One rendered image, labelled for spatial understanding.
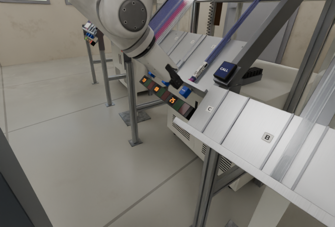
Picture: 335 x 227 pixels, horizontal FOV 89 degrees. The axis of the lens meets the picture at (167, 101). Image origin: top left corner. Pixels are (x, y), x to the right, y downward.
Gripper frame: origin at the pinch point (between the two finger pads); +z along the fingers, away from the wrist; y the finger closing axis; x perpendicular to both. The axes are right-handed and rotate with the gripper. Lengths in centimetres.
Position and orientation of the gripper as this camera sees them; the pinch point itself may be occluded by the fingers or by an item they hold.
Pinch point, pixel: (175, 81)
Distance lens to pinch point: 51.3
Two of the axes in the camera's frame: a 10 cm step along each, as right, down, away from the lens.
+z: 5.6, 4.8, 6.7
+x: 6.3, -7.8, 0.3
